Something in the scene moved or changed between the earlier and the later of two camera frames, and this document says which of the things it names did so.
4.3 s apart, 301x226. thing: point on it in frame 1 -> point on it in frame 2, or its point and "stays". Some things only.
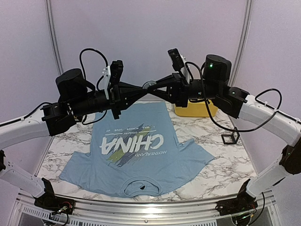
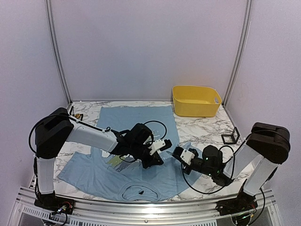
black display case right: (231, 139) stays
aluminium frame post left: (49, 12) stays
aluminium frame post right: (235, 69) stays
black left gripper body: (115, 100) -> (146, 163)
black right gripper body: (182, 89) -> (186, 170)
